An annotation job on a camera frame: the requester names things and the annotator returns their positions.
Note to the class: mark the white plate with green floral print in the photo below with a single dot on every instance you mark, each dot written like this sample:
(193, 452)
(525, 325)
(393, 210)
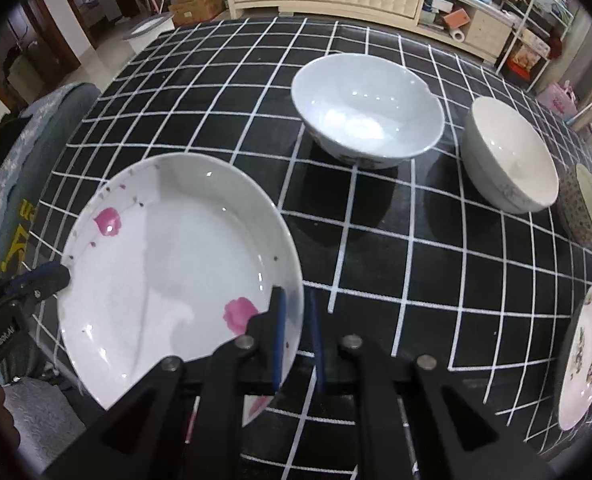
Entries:
(583, 360)

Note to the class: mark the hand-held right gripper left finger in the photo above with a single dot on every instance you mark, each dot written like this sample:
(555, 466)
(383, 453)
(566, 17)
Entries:
(278, 345)

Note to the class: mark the orange box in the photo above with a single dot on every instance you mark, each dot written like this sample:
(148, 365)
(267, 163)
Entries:
(457, 18)

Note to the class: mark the small dark-rimmed patterned bowl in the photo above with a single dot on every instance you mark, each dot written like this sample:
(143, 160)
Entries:
(572, 210)

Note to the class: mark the white floor basin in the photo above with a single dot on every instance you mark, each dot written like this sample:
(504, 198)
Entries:
(148, 30)

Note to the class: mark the white plate with pink flowers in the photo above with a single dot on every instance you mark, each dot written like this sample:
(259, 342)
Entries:
(165, 260)

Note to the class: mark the low cabinet with drawers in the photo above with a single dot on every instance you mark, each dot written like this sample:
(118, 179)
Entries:
(486, 30)

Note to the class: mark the pink bag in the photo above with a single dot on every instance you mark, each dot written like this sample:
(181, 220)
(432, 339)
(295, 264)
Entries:
(558, 102)

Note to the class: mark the dark cloth with yellow print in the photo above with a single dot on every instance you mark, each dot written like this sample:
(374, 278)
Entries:
(18, 240)

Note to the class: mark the large cardboard box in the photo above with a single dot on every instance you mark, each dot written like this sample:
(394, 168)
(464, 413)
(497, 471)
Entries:
(195, 10)

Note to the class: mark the cream bowl with grey pattern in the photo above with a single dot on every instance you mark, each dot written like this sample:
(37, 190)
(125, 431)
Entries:
(511, 155)

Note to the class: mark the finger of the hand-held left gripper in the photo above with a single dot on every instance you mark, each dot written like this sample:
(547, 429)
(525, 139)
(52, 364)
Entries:
(45, 277)

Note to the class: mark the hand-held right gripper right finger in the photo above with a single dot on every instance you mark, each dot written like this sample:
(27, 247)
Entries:
(318, 350)

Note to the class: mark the grey-blue padded chair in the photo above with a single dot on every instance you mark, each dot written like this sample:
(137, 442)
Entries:
(50, 125)

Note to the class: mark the black white-grid tablecloth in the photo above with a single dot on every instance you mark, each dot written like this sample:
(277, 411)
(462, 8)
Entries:
(225, 110)

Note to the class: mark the brown wooden door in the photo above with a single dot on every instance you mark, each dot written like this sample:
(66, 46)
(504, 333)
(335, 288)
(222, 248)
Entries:
(70, 20)

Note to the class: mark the white paper roll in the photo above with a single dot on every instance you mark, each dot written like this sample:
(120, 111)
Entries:
(457, 35)

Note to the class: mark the large white bowl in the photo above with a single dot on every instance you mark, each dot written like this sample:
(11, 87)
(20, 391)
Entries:
(366, 110)

